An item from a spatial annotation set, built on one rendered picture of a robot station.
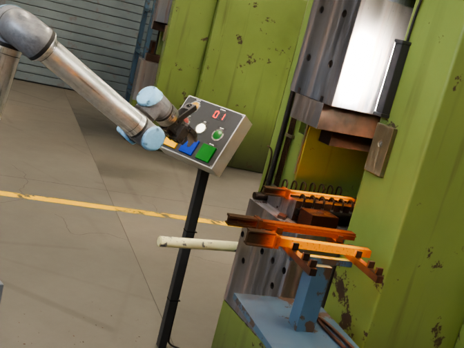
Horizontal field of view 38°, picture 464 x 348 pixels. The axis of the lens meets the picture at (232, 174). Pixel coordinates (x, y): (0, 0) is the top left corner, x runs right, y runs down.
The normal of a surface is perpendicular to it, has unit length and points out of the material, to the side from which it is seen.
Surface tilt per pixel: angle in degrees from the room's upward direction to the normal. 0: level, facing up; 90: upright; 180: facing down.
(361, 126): 90
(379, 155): 90
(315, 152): 90
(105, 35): 90
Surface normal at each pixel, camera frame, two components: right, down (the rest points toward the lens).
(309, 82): -0.88, -0.11
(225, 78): 0.18, 0.26
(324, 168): 0.42, 0.30
